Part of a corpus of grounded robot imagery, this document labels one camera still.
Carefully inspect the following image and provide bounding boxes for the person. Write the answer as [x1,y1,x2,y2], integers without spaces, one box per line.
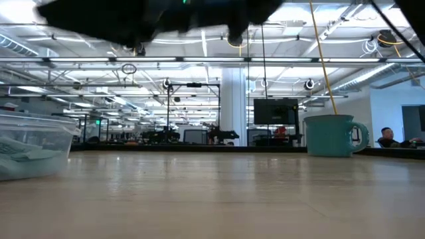
[377,127,424,149]

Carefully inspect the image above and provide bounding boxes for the long ceiling light bar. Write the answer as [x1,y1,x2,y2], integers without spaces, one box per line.
[0,56,425,64]

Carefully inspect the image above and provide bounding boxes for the black monitor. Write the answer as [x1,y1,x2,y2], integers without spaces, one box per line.
[253,98,299,126]

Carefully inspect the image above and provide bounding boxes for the yellow hanging cable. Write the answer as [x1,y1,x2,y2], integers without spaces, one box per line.
[308,0,338,116]

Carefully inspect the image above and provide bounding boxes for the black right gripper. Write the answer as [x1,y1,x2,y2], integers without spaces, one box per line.
[106,0,284,48]

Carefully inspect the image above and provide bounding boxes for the black cable loop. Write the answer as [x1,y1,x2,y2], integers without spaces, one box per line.
[121,63,138,76]

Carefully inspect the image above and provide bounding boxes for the teal ceramic mug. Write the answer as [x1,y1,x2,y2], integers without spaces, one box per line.
[303,114,371,158]

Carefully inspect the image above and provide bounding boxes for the thin black hanging cable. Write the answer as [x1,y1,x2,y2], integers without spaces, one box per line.
[246,28,250,147]

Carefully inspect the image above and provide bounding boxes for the white building column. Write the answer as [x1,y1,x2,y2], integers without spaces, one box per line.
[220,68,248,147]

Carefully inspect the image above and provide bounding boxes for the black metal rig frame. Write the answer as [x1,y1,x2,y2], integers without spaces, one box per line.
[166,82,221,142]

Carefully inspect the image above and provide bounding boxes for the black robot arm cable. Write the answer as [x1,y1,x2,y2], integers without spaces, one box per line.
[369,0,425,64]

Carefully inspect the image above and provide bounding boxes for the grey door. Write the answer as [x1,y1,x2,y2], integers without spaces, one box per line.
[401,105,425,149]

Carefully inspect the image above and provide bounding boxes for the clear plastic bin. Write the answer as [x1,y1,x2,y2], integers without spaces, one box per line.
[0,110,82,183]

